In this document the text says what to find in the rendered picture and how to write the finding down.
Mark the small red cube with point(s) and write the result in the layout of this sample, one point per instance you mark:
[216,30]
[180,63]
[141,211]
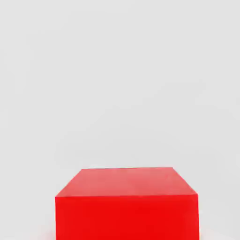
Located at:
[126,215]

